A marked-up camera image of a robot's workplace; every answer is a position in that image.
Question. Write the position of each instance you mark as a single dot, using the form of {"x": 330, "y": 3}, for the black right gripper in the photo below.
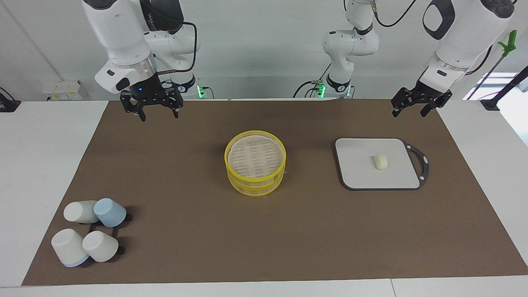
{"x": 150, "y": 93}

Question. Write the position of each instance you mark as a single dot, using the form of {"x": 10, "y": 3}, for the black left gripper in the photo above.
{"x": 425, "y": 95}

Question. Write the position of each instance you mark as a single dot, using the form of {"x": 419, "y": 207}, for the white steamed bun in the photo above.
{"x": 381, "y": 162}

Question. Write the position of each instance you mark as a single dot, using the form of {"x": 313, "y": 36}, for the yellow steamer tier with liner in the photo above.
{"x": 255, "y": 159}

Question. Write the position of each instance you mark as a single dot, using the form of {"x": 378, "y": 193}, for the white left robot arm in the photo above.
{"x": 466, "y": 37}

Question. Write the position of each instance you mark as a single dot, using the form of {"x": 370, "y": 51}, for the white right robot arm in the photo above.
{"x": 123, "y": 33}

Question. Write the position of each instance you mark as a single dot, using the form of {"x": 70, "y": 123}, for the yellow bamboo steamer basket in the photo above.
{"x": 255, "y": 189}

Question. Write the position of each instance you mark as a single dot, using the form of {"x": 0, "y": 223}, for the green lit base connector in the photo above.
{"x": 320, "y": 89}
{"x": 201, "y": 91}

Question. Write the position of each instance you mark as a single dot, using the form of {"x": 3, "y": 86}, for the grey cutting board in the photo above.
{"x": 371, "y": 173}

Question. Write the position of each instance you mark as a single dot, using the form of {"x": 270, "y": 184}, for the thin metal rod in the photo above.
{"x": 489, "y": 76}

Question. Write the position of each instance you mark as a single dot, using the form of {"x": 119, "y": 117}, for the black stand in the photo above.
{"x": 505, "y": 90}

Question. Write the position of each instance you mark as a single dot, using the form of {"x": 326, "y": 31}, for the light blue cup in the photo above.
{"x": 110, "y": 212}

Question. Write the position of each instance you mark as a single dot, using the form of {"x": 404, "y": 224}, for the green clamp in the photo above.
{"x": 510, "y": 43}

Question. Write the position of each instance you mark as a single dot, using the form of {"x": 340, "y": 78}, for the brown table mat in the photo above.
{"x": 206, "y": 239}

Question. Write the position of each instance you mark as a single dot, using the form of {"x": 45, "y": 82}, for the black cup rack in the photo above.
{"x": 121, "y": 250}

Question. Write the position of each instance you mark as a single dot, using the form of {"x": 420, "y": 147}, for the cream cup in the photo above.
{"x": 100, "y": 246}

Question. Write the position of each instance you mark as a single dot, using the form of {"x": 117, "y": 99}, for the black table clamp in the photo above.
{"x": 7, "y": 103}

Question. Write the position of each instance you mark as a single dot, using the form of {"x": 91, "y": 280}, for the white cup with blue rim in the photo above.
{"x": 68, "y": 247}

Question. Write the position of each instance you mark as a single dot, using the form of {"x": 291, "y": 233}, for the white wall socket box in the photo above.
{"x": 64, "y": 90}

